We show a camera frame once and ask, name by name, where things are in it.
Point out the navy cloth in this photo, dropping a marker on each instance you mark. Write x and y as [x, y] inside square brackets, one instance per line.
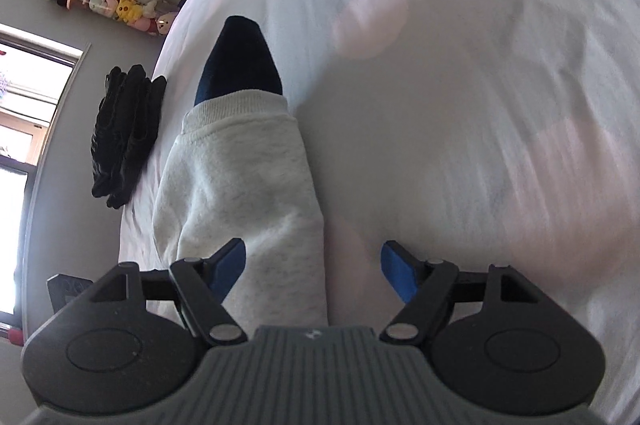
[240, 60]

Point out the light grey sweatshirt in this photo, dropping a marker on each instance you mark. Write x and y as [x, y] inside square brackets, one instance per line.
[240, 185]

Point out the black cloth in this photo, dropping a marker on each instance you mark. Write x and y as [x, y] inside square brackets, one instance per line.
[122, 140]

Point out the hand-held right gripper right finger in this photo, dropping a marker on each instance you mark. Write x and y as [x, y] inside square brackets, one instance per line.
[397, 272]

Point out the small red object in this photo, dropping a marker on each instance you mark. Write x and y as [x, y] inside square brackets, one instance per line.
[15, 336]

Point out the bed with white sheet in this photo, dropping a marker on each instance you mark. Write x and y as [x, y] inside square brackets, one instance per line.
[450, 105]

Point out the black box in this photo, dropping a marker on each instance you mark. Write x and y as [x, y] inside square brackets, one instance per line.
[67, 289]

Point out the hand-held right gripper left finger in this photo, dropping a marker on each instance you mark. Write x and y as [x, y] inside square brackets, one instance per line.
[230, 267]

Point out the window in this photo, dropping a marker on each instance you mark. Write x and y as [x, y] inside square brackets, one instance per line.
[30, 115]

